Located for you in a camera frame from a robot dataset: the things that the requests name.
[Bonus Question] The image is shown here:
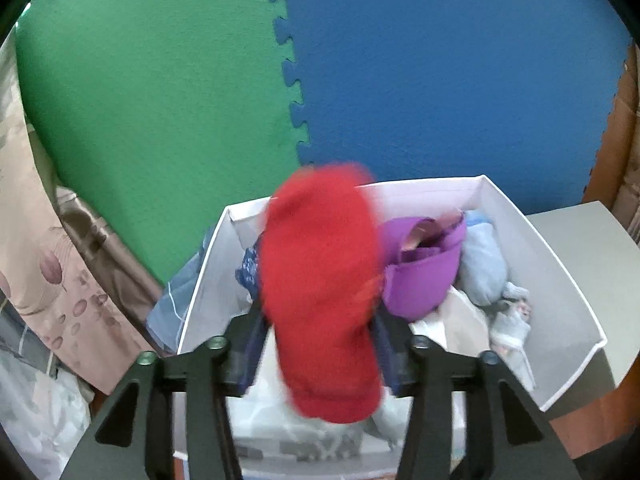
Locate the blue foam mat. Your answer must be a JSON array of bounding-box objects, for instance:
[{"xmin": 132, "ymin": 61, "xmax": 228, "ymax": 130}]
[{"xmin": 265, "ymin": 0, "xmax": 633, "ymax": 206}]

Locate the purple underwear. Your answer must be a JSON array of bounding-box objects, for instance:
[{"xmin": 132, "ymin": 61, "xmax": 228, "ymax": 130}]
[{"xmin": 377, "ymin": 216, "xmax": 468, "ymax": 322}]

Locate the beige underwear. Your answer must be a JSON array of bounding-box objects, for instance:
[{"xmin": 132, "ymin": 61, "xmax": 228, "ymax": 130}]
[{"xmin": 410, "ymin": 285, "xmax": 493, "ymax": 356}]

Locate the white cardboard box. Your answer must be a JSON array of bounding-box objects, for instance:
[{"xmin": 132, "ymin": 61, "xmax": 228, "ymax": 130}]
[{"xmin": 172, "ymin": 174, "xmax": 608, "ymax": 478}]

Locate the blue patterned underwear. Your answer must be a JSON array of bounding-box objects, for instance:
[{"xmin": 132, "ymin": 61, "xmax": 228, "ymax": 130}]
[{"xmin": 235, "ymin": 240, "xmax": 266, "ymax": 306}]

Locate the white underwear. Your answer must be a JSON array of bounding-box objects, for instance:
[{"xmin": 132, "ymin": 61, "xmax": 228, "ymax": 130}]
[{"xmin": 240, "ymin": 330, "xmax": 416, "ymax": 456}]

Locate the beige floral curtain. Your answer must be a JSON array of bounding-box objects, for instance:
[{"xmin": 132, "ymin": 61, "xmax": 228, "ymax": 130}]
[{"xmin": 0, "ymin": 35, "xmax": 166, "ymax": 396}]

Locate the grey-blue checked cloth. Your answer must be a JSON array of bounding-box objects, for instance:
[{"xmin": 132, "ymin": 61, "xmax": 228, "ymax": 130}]
[{"xmin": 146, "ymin": 225, "xmax": 216, "ymax": 356}]

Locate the green foam mat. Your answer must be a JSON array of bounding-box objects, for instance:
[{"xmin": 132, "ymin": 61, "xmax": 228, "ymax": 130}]
[{"xmin": 15, "ymin": 0, "xmax": 313, "ymax": 286}]

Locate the grey floral underwear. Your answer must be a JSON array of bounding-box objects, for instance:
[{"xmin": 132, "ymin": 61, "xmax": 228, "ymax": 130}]
[{"xmin": 490, "ymin": 282, "xmax": 533, "ymax": 356}]

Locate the brown foam mat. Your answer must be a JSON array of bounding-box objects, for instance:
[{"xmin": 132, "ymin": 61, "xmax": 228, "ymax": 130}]
[{"xmin": 582, "ymin": 42, "xmax": 640, "ymax": 206}]

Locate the light blue underwear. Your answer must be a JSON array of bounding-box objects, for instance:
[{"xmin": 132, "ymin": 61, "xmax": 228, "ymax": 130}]
[{"xmin": 457, "ymin": 210, "xmax": 510, "ymax": 307}]

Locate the red underwear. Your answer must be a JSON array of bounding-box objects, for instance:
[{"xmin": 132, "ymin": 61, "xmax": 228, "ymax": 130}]
[{"xmin": 257, "ymin": 161, "xmax": 388, "ymax": 423}]

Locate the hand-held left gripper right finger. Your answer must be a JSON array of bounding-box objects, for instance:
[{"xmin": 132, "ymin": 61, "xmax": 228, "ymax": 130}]
[{"xmin": 370, "ymin": 305, "xmax": 581, "ymax": 480}]

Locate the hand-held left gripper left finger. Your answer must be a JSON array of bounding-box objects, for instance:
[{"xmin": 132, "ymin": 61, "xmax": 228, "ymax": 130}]
[{"xmin": 60, "ymin": 305, "xmax": 271, "ymax": 480}]

